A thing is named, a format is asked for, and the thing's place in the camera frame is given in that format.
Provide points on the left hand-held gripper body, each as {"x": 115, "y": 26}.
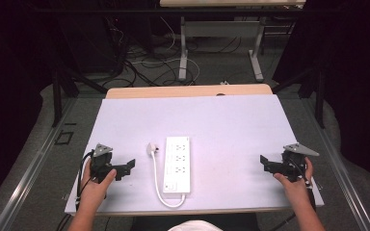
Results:
{"x": 101, "y": 162}

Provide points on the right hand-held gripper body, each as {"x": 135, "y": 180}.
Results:
{"x": 294, "y": 163}

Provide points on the person's right hand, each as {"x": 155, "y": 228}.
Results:
{"x": 297, "y": 189}

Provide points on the person's left hand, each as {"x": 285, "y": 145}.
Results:
{"x": 93, "y": 191}

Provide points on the white power plug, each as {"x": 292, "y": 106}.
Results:
{"x": 152, "y": 148}

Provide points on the white power strip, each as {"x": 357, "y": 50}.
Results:
{"x": 177, "y": 166}

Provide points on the person's dark lap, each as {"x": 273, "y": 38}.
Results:
{"x": 241, "y": 222}

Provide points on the white table board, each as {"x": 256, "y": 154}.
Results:
{"x": 212, "y": 122}

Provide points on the black metal stand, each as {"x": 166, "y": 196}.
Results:
{"x": 62, "y": 93}
{"x": 314, "y": 89}

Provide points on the wooden table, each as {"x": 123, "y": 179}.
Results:
{"x": 173, "y": 91}

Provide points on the person's white clothing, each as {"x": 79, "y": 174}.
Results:
{"x": 194, "y": 225}

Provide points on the dark curtain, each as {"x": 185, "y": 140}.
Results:
{"x": 13, "y": 64}
{"x": 356, "y": 64}

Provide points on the white desk with metal legs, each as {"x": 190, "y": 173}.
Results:
{"x": 221, "y": 29}

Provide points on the aluminium floor rail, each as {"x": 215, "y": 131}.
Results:
{"x": 29, "y": 173}
{"x": 340, "y": 166}

